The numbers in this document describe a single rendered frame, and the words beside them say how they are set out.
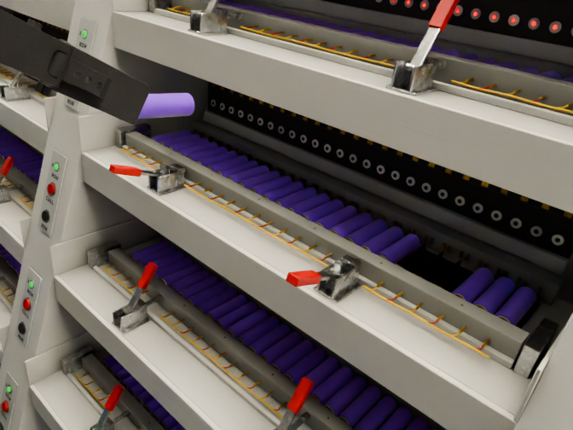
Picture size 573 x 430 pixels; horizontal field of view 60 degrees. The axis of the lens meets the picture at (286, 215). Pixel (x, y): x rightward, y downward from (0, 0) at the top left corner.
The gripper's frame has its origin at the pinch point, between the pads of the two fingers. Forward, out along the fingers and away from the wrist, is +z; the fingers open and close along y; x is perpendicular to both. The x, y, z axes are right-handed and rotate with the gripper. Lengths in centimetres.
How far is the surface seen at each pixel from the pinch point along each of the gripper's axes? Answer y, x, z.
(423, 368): -23.0, 9.3, 21.1
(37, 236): 37, 24, 24
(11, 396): 34, 51, 29
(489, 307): -24.2, 2.9, 27.8
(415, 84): -13.3, -11.1, 17.8
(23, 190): 58, 23, 31
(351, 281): -13.3, 6.3, 23.3
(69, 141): 33.6, 8.5, 20.8
